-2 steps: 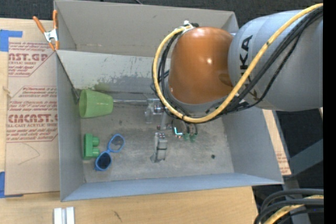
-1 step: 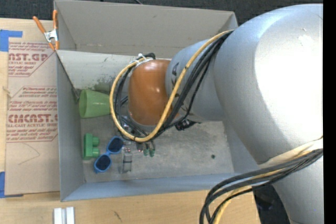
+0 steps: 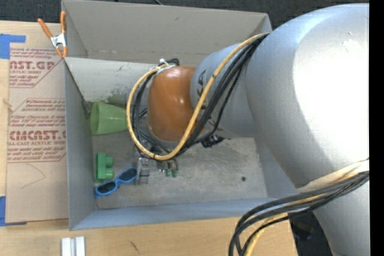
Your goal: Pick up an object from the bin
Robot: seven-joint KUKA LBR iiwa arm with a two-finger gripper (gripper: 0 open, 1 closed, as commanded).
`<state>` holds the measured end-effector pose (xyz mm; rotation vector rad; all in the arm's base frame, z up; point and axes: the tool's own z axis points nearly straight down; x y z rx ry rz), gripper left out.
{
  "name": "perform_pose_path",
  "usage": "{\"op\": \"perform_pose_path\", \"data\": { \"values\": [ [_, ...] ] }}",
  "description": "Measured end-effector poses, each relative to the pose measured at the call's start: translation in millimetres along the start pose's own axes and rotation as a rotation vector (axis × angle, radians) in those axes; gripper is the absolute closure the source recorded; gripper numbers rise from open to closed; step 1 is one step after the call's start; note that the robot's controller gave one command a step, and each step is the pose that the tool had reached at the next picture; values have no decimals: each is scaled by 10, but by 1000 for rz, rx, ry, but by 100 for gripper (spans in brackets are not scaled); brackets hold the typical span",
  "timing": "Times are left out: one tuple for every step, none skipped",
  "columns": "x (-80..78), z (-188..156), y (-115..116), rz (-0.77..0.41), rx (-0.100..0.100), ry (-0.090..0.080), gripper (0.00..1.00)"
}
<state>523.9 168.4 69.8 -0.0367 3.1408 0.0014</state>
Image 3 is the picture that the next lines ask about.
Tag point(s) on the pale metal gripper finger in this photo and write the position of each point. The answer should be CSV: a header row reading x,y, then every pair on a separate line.
x,y
139,171
145,177

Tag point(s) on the blue sunglasses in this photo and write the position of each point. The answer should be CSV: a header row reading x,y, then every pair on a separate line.
x,y
111,186

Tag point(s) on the green toy block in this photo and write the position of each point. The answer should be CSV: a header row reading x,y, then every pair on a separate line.
x,y
103,167

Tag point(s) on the green plastic cup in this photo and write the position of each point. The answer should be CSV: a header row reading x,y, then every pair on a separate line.
x,y
108,118

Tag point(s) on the grey metal bin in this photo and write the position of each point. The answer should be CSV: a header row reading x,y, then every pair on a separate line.
x,y
210,177

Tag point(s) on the brown cardboard board red print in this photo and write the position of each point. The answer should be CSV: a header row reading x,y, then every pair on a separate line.
x,y
36,189

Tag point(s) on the black cylinder on white bracket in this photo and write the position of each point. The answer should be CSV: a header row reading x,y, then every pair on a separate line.
x,y
211,140

